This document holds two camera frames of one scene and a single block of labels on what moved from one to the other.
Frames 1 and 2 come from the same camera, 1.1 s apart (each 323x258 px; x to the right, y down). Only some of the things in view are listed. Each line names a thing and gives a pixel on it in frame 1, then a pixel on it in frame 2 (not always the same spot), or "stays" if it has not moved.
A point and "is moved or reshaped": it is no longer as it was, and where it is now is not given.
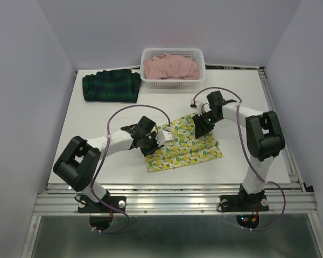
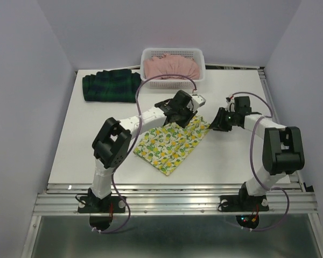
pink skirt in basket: [171, 66] stays
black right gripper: [201, 128] to [218, 123]
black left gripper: [155, 147] to [191, 114]
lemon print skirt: [186, 150] is moved or reshaped
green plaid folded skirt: [120, 85] stays
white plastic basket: [173, 68] stays
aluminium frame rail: [261, 70] stays
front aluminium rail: [283, 198] stays
